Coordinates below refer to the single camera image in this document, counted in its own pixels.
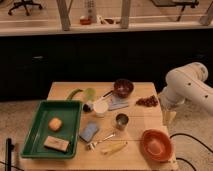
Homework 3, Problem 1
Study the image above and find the black cable on floor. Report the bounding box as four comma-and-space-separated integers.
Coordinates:
169, 132, 213, 171

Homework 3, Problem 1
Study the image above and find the light green cup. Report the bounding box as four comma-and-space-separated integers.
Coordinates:
84, 88, 96, 102

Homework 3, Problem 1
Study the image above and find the orange round fruit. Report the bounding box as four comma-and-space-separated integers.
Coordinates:
48, 117, 62, 131

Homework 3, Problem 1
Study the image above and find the green plastic tray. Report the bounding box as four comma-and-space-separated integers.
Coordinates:
21, 100, 82, 159

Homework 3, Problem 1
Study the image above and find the black stand at left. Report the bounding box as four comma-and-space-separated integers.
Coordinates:
5, 138, 14, 171

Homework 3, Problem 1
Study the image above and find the red bowl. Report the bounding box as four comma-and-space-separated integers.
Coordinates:
140, 129, 173, 162

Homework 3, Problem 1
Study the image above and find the blue sponge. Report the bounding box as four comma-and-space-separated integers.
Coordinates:
79, 122, 99, 142

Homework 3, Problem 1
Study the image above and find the white bottle on shelf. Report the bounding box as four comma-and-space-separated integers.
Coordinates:
84, 0, 97, 23

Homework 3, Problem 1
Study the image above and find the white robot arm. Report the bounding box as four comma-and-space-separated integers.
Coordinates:
158, 62, 213, 126

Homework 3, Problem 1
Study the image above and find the white cup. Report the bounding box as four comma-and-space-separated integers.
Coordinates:
93, 101, 108, 117

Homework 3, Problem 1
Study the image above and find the small metal cup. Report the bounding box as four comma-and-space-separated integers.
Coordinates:
116, 113, 129, 131

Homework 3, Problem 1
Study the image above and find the dark maroon saucepan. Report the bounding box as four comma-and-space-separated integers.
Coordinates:
107, 79, 134, 99

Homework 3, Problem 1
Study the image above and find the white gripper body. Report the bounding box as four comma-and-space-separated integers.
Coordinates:
159, 92, 182, 110

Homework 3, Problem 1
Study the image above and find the red object on shelf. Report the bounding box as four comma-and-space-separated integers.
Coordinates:
79, 16, 92, 25

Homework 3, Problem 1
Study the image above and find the grey folded cloth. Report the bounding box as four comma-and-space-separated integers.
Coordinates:
108, 96, 129, 111

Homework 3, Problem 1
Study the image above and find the silver fork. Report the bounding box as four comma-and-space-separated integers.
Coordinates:
86, 132, 116, 150

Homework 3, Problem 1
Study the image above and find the black office chair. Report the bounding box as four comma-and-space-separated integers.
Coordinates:
8, 0, 43, 16

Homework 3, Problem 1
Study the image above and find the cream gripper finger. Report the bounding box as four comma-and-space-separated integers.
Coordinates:
169, 111, 177, 124
162, 110, 169, 124

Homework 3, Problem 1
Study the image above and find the small dark round object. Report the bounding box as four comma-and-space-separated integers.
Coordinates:
83, 103, 93, 113

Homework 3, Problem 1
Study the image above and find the dark red grape bunch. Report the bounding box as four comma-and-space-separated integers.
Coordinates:
136, 95, 158, 107

